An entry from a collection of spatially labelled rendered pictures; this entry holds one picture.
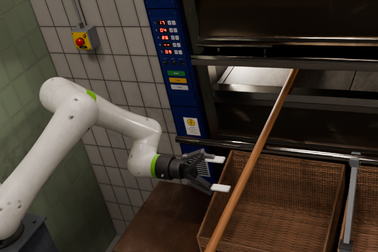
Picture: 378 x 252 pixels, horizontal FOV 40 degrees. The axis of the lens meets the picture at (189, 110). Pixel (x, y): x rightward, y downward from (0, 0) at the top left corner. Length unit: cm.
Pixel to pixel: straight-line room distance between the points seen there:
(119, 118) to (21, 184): 46
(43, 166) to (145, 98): 109
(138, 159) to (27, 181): 50
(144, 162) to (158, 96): 67
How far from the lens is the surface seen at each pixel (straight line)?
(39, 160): 164
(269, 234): 248
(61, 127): 163
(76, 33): 254
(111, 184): 321
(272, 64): 206
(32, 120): 276
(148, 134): 200
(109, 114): 188
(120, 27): 247
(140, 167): 199
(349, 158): 194
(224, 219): 170
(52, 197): 296
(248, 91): 235
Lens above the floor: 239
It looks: 32 degrees down
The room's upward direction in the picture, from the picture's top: 13 degrees counter-clockwise
